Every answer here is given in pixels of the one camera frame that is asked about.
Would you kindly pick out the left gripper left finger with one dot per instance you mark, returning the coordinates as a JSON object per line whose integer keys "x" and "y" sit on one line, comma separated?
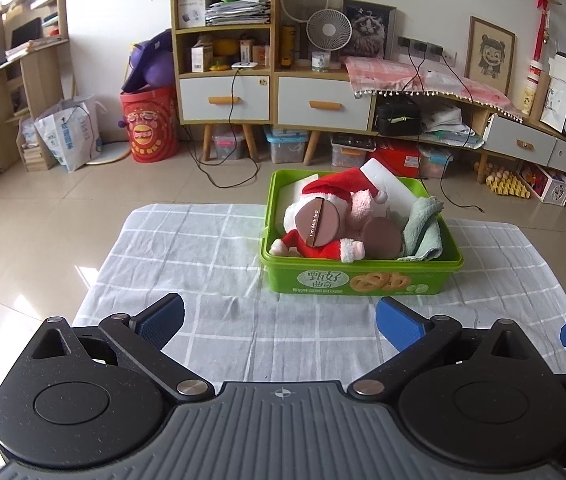
{"x": 139, "y": 340}

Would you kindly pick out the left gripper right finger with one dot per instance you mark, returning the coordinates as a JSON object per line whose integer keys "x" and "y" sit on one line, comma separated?
{"x": 420, "y": 342}

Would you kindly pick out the green terry towel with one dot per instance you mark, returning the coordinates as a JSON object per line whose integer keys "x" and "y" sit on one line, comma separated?
{"x": 421, "y": 235}

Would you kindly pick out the Santa plush toy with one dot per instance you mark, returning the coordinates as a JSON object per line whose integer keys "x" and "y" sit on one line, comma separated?
{"x": 337, "y": 189}

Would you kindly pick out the white foam block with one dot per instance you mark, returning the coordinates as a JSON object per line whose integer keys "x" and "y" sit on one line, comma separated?
{"x": 398, "y": 198}

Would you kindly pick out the white cloth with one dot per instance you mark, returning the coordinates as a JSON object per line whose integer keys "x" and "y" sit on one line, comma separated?
{"x": 291, "y": 193}

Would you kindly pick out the grey checked tablecloth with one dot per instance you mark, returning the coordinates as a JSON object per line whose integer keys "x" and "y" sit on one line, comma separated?
{"x": 236, "y": 329}

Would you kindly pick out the brown round pad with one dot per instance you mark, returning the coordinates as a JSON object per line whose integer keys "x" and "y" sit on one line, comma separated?
{"x": 381, "y": 238}

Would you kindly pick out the green plastic bin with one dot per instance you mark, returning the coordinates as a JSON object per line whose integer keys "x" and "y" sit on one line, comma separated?
{"x": 298, "y": 275}

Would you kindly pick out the white patterned box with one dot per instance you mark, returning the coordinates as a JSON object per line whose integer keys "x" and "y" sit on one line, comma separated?
{"x": 549, "y": 186}

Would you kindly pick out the brown round cushion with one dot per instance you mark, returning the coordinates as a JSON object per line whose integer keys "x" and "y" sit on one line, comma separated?
{"x": 318, "y": 222}

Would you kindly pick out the yellow egg tray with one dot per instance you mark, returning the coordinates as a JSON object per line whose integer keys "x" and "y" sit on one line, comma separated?
{"x": 504, "y": 183}

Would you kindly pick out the red box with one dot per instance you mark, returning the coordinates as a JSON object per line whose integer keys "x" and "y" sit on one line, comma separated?
{"x": 402, "y": 158}

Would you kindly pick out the small clear storage box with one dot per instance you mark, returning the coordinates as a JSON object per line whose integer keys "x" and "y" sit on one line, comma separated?
{"x": 229, "y": 144}

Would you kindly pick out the long wooden tv stand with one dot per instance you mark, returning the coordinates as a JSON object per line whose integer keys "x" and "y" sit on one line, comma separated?
{"x": 490, "y": 134}

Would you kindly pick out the red printed bucket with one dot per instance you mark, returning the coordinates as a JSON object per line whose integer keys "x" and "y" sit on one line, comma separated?
{"x": 150, "y": 119}

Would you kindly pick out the white paper shopping bag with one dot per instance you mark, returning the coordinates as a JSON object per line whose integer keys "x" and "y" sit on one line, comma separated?
{"x": 70, "y": 131}

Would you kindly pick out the black bag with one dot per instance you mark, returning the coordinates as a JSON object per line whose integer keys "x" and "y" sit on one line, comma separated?
{"x": 397, "y": 116}

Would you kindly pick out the clear storage box blue lid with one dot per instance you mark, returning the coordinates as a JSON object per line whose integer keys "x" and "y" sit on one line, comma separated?
{"x": 286, "y": 146}

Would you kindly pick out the wooden drawer cabinet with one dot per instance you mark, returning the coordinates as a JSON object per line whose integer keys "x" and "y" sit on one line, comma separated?
{"x": 319, "y": 102}

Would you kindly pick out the pink checked cloth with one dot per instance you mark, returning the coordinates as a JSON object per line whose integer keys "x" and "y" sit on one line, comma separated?
{"x": 369, "y": 76}

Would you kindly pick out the purple plush toy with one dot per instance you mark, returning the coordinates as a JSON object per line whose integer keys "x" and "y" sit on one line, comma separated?
{"x": 151, "y": 64}

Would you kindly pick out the framed cartoon girl picture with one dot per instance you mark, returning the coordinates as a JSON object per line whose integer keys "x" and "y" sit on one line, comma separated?
{"x": 490, "y": 54}

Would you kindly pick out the white cup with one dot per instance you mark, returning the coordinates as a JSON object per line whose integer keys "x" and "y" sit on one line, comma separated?
{"x": 320, "y": 61}

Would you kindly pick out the framed cat picture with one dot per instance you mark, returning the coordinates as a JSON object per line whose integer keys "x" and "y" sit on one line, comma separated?
{"x": 373, "y": 27}

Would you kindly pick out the wooden shelf cabinet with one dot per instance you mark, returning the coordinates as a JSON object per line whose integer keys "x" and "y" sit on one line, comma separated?
{"x": 224, "y": 74}

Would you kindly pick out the small white desk fan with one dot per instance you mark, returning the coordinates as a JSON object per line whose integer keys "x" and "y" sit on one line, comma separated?
{"x": 329, "y": 30}

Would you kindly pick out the wooden desk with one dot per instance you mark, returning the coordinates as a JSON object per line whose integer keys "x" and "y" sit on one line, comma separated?
{"x": 31, "y": 32}

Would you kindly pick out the stack of papers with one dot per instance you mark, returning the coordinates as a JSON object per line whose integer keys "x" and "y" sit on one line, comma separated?
{"x": 238, "y": 12}

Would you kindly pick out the wall power strip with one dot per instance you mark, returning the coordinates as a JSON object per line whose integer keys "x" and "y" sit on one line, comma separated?
{"x": 420, "y": 49}

